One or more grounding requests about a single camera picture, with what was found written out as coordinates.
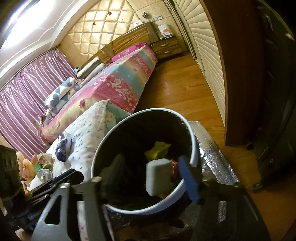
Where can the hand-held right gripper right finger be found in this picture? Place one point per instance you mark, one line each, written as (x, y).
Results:
(188, 178)

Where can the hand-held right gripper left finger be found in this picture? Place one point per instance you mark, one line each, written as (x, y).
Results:
(111, 176)

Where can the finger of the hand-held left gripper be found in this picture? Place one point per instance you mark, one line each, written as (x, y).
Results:
(64, 178)

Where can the white sponge block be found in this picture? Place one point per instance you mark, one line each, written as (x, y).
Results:
(158, 176)

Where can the round white trash bin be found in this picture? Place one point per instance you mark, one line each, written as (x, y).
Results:
(138, 129)

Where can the cream plush bear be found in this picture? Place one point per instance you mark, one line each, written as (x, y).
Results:
(25, 166)

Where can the red snack packet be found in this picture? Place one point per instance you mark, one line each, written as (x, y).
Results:
(174, 168)

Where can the green snack packet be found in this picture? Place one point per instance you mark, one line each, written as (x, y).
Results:
(44, 161)

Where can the dark blue crumpled wrapper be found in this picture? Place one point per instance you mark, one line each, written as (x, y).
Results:
(63, 148)

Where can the silver foil sheet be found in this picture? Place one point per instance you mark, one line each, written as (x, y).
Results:
(215, 150)

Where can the yellow crumpled packet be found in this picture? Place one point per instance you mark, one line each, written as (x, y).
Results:
(159, 148)

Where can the white floral blanket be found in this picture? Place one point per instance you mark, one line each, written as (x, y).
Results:
(87, 132)

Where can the blue heart print quilt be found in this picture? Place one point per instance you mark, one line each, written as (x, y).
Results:
(61, 93)

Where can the purple satin curtains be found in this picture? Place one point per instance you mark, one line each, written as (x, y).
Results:
(25, 90)

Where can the bed with pink floral sheet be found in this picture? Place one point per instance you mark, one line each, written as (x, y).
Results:
(115, 83)

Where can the striped white pillows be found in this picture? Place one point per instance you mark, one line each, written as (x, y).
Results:
(92, 67)

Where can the brown wooden door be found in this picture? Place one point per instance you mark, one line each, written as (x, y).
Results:
(238, 69)

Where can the cream louvred wardrobe door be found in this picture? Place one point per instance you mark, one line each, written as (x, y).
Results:
(205, 53)

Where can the pink floral pillow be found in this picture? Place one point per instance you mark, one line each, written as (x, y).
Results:
(129, 51)

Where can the wooden nightstand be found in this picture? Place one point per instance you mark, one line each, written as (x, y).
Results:
(167, 47)

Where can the wooden headboard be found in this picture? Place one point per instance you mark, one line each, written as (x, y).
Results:
(131, 37)

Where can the white box with orange label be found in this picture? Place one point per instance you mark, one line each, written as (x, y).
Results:
(166, 30)

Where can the wall switch panel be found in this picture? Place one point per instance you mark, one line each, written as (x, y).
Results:
(156, 18)

